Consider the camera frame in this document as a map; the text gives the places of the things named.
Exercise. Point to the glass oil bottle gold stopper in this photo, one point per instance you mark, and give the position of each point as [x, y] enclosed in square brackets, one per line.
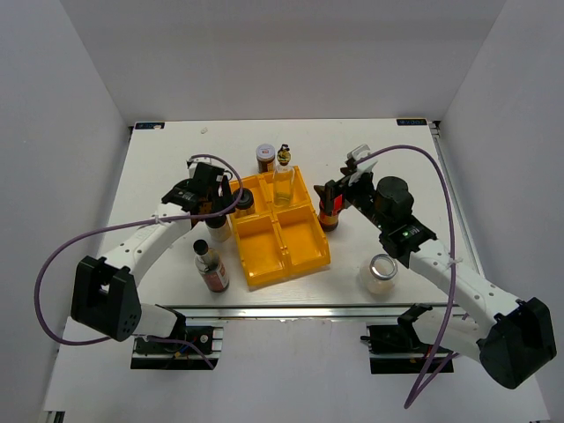
[283, 178]

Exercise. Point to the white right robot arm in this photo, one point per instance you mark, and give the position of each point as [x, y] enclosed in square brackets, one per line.
[511, 338]

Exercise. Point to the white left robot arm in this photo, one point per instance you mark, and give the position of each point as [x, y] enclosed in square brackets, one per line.
[105, 296]

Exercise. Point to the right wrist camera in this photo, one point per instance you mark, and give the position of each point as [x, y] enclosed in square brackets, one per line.
[360, 161]

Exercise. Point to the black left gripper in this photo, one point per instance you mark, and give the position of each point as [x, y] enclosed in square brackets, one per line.
[224, 204]

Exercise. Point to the blue label sticker left corner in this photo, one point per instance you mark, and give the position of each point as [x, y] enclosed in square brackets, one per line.
[149, 126]

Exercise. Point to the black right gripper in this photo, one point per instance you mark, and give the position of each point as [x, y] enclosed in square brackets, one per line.
[341, 187]

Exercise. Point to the white powder jar black lid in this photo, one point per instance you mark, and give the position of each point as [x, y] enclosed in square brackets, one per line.
[219, 228]

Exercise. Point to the glass spice jar black lid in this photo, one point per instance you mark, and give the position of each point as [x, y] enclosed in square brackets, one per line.
[246, 204]

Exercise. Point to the brown jar white lid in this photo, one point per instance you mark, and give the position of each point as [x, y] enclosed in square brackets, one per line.
[265, 157]

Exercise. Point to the red lid sauce jar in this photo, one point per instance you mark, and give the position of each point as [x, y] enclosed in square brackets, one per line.
[328, 221]

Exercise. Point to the dark soy sauce bottle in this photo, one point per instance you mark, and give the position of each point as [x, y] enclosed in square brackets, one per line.
[210, 267]

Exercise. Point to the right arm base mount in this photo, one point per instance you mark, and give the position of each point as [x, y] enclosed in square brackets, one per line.
[395, 349]

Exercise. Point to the blue label sticker corner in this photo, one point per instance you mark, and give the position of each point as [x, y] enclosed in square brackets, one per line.
[149, 126]
[411, 122]

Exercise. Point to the yellow four-compartment plastic bin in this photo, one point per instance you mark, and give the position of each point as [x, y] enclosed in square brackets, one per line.
[278, 243]

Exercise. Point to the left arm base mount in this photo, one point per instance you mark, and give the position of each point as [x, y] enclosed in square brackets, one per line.
[198, 349]

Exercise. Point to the blue label sticker right corner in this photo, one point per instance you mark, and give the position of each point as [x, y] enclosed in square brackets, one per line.
[411, 122]

